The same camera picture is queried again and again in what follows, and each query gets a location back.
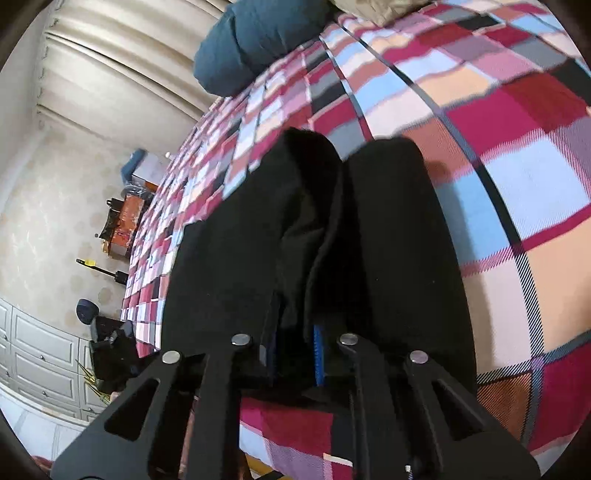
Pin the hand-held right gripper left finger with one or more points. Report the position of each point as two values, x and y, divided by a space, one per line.
275 344

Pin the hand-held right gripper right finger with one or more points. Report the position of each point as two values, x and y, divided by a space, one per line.
318 357

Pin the black pants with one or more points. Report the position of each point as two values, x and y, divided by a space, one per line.
323 240

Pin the black chair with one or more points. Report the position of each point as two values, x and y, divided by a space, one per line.
113 355

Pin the black stick device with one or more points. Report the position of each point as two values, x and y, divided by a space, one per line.
104 270

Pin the orange box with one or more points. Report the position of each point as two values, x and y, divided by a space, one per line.
129 221

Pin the blue round object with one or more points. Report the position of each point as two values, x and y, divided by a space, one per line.
86 310

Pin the white cardboard box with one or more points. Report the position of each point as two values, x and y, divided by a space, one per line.
150 170

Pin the blue cloth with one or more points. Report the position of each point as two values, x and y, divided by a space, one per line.
131 164

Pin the white cabinet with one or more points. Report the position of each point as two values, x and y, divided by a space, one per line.
41 360

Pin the plaid bed blanket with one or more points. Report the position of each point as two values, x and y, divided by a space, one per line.
485 138

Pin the blue pillow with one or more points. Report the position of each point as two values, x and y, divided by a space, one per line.
249 50

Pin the beige curtain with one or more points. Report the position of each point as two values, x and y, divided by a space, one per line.
129 60

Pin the beige pillow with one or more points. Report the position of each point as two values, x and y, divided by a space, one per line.
383 10

